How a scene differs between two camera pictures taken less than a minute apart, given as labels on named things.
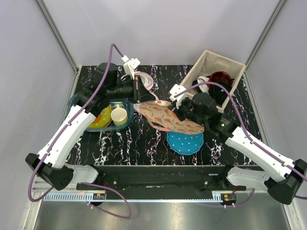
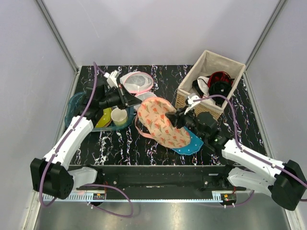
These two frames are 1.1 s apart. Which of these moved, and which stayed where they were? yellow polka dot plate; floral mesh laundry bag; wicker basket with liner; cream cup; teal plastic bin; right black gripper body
Moved: right black gripper body; floral mesh laundry bag
Stayed: yellow polka dot plate; cream cup; teal plastic bin; wicker basket with liner
